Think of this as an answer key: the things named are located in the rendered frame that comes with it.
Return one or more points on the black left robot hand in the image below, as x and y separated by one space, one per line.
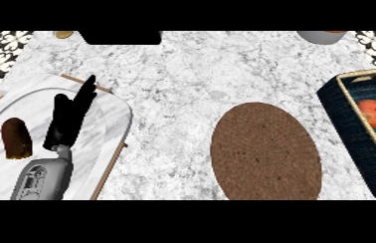
68 121

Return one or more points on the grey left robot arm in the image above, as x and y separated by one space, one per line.
44 179

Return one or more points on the white marble oval placemat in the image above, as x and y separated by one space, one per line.
105 121

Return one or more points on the brown squash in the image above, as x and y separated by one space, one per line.
16 139

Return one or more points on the brown oval placemat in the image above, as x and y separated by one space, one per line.
267 152

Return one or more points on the dark blue basket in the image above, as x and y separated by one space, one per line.
345 121

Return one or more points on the marble board with wooden edge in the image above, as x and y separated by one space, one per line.
44 81

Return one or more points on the small tan object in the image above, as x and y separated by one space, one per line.
63 34

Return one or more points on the black appliance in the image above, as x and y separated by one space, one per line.
119 37

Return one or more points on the grey pot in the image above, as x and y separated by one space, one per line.
320 37

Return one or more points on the orange fruit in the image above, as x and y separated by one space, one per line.
368 112

